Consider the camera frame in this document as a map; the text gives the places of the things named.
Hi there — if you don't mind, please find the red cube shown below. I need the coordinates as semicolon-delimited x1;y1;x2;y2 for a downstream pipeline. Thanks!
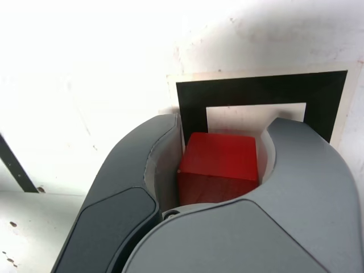
176;131;260;206

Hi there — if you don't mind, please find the black tape strip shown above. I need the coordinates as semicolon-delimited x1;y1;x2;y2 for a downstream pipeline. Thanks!
0;133;40;195

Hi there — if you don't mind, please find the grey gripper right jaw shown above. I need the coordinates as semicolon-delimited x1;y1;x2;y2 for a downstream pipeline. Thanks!
121;117;358;273

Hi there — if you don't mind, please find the black tape square outline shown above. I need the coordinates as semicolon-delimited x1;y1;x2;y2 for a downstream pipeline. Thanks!
175;70;349;143

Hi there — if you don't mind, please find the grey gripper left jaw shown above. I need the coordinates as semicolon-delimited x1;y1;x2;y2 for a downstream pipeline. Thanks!
51;112;189;273

